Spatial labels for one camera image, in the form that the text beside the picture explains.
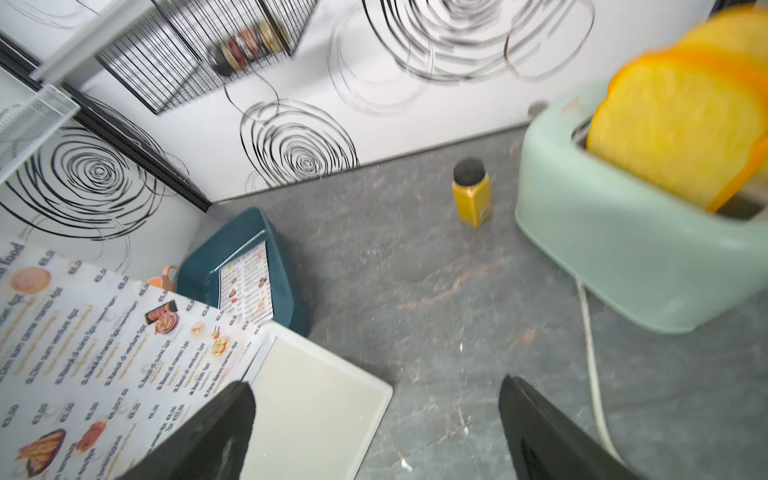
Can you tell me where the white menu holder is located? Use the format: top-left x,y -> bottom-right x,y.
240,321 -> 393,479

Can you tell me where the rear toast slice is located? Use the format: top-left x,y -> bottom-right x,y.
676,6 -> 768,64

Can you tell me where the yellow spice jar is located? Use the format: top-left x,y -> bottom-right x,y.
452,158 -> 491,227

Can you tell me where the toast slice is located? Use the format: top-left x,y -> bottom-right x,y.
676,6 -> 768,64
586,48 -> 767,212

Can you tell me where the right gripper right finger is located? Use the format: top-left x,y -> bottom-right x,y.
498,375 -> 638,480

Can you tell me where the white toaster cable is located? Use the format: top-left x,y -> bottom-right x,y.
574,278 -> 625,466

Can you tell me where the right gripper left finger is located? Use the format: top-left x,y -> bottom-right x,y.
119,381 -> 257,479

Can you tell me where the old menu sheet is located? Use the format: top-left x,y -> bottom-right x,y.
1,238 -> 260,479

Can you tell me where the new menu sheet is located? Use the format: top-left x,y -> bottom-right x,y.
218,241 -> 274,328

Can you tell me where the mint green toaster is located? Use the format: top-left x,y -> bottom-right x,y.
515,80 -> 767,334

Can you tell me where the white mesh shelf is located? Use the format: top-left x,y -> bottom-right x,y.
1,68 -> 80,184

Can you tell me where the black wire basket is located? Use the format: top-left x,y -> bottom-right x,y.
97,0 -> 316,115

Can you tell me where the teal plastic tray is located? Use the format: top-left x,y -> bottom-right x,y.
176,207 -> 310,336

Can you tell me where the front toast slice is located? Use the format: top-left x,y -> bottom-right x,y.
586,48 -> 767,212

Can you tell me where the orange mug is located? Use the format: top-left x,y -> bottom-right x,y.
147,265 -> 178,292

